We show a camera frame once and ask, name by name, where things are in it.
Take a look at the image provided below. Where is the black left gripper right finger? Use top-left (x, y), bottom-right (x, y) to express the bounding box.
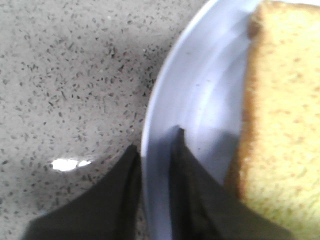
top-left (169, 128), bottom-right (294, 240)

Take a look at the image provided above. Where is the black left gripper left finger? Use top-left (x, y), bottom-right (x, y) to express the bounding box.
top-left (22, 145), bottom-right (142, 240)

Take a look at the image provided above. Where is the bread slice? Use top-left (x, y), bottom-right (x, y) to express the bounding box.
top-left (224, 0), bottom-right (320, 240)

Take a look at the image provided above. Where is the light blue round plate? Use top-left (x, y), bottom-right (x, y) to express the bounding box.
top-left (140, 0), bottom-right (258, 240)

